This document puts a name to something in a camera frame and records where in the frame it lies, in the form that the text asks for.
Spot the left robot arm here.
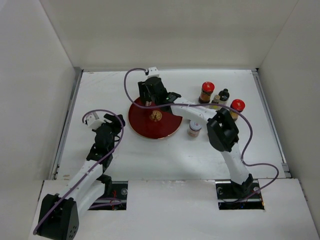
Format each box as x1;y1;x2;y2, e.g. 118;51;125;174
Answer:
33;110;126;240

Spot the white lid pink jar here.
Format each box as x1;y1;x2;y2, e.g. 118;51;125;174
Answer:
188;120;202;137

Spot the black cap dark bottle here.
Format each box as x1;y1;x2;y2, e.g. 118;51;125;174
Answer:
218;88;230;105

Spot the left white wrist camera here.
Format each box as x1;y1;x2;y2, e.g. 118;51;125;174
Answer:
85;114;102;130

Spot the red round tray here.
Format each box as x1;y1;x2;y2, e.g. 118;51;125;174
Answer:
128;103;183;140

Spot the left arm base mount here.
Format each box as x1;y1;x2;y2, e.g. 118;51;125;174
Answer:
89;175;129;211

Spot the purple cable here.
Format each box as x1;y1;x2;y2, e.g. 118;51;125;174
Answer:
123;67;280;203
32;108;125;236

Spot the red lid sauce jar right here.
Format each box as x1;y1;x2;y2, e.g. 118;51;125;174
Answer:
229;99;246;121

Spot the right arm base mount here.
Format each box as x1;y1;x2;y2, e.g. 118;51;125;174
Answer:
215;176;265;210

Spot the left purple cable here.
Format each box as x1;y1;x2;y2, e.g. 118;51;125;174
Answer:
32;108;125;236

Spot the red lid sauce jar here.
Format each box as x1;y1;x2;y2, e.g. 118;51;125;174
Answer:
229;99;246;121
198;81;215;104

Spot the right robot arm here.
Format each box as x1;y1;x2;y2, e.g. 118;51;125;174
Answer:
138;76;253;198

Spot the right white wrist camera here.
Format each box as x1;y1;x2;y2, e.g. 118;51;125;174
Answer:
145;66;160;79

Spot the beige cap yellow bottle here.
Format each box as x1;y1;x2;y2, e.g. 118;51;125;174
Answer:
210;94;221;110

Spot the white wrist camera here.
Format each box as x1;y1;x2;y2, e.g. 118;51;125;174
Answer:
145;66;160;79
85;114;102;130

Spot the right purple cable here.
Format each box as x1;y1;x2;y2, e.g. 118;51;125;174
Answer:
123;67;280;203

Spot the red lid sauce jar back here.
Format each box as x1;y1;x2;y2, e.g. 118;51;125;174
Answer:
198;81;215;104

